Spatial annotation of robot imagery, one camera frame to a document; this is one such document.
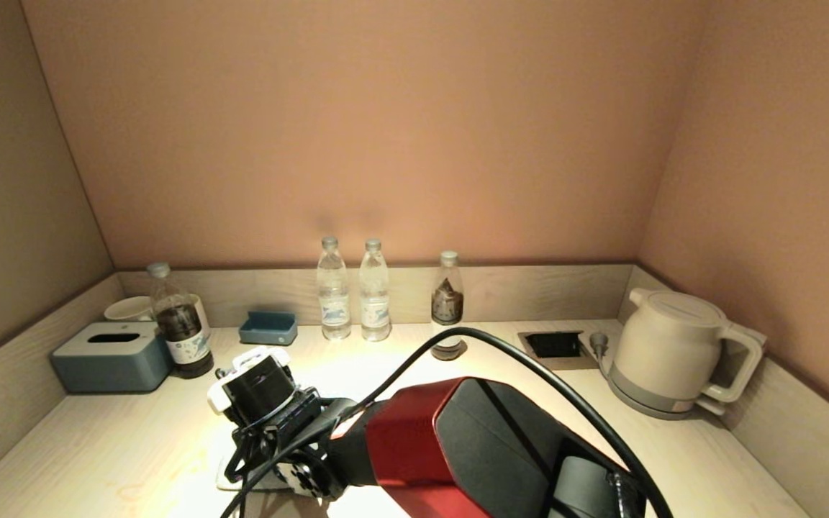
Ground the light grey-white cleaning cloth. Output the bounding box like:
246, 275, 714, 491
216, 452, 294, 494

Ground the small blue plastic tray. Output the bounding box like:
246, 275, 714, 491
238, 311, 299, 347

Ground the clear water bottle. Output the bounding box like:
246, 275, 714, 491
316, 237, 352, 341
358, 239, 392, 342

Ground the dark drink bottle blue-print label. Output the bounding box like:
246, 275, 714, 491
146, 263, 214, 380

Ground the blue-grey tissue box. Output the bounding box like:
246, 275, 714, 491
51, 322, 174, 395

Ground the dark drink bottle barcode label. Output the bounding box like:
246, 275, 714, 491
431, 250, 466, 361

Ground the recessed black power socket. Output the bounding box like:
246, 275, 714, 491
517, 330, 599, 371

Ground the grey kettle power plug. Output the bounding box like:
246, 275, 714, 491
589, 331, 610, 376

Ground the grey kettle base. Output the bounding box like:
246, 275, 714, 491
605, 358, 725, 421

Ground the white electric kettle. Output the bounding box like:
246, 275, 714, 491
612, 288, 766, 404

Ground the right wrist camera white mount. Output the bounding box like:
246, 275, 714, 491
207, 347, 299, 427

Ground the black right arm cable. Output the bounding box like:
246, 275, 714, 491
220, 327, 669, 518

